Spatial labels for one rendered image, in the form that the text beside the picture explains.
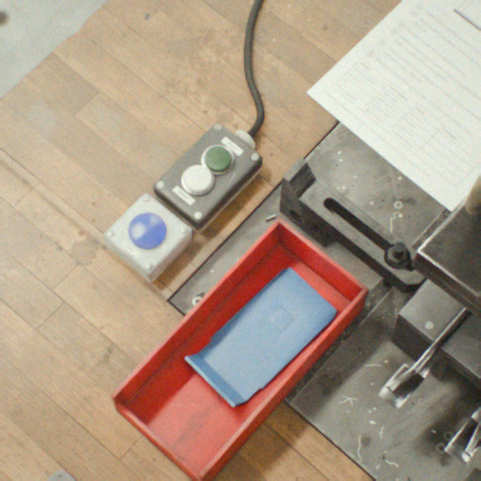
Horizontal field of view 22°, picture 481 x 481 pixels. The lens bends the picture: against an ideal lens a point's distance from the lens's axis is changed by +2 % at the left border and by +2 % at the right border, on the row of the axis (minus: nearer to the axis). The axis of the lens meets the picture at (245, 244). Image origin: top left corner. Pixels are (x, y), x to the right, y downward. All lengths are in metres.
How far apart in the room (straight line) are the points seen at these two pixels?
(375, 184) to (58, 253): 0.35
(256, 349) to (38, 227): 0.27
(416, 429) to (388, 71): 0.41
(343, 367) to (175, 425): 0.18
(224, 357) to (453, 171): 0.33
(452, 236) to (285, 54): 0.42
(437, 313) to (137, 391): 0.31
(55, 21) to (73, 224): 1.23
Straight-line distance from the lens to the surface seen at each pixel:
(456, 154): 1.37
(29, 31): 2.51
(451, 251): 1.06
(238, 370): 1.25
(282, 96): 1.38
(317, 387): 1.26
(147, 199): 1.29
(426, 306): 1.20
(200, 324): 1.27
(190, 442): 1.24
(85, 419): 1.26
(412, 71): 1.41
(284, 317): 1.27
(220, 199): 1.29
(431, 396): 1.27
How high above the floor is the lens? 2.11
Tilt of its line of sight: 68 degrees down
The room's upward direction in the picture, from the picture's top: 1 degrees clockwise
